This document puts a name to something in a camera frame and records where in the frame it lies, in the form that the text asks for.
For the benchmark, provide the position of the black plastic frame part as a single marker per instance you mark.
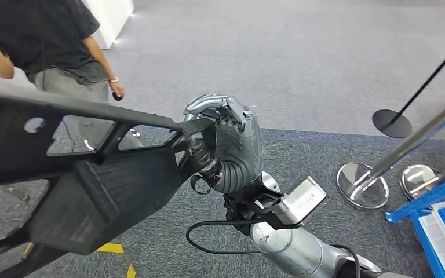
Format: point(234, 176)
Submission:
point(111, 199)

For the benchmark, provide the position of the black handheld controller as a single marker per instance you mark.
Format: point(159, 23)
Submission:
point(117, 96)

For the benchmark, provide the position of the blue metal shelf rack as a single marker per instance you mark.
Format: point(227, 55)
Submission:
point(429, 196)

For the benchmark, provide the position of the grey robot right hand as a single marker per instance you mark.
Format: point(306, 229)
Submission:
point(241, 149)

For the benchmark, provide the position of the white pedestal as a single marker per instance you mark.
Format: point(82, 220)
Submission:
point(107, 19)

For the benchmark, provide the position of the yellow floor tape outline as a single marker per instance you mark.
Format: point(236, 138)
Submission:
point(109, 248)

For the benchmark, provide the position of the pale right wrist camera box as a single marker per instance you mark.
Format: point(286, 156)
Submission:
point(303, 199)

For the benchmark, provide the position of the white plastic bin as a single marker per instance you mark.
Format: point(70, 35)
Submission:
point(437, 245)

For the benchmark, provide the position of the person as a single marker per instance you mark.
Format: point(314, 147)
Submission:
point(42, 30)

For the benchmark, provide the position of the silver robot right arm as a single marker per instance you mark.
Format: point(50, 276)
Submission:
point(295, 249)

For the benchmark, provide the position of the person's left hand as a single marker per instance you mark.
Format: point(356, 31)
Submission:
point(117, 89)

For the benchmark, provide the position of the person's left forearm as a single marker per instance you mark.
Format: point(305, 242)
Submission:
point(101, 57)

